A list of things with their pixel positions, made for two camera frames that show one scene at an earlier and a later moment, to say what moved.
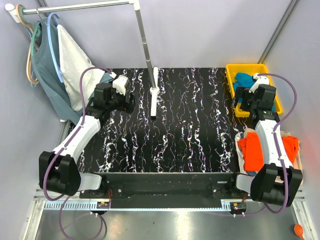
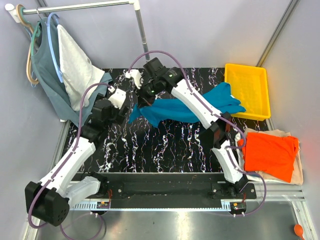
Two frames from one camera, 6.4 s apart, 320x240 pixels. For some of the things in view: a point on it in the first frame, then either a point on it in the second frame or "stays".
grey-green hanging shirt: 45,65 stays
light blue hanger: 48,30 stays
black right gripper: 244,93 → 142,99
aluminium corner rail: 291,5 stays
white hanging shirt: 73,62 stays
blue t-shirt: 245,80 → 218,94
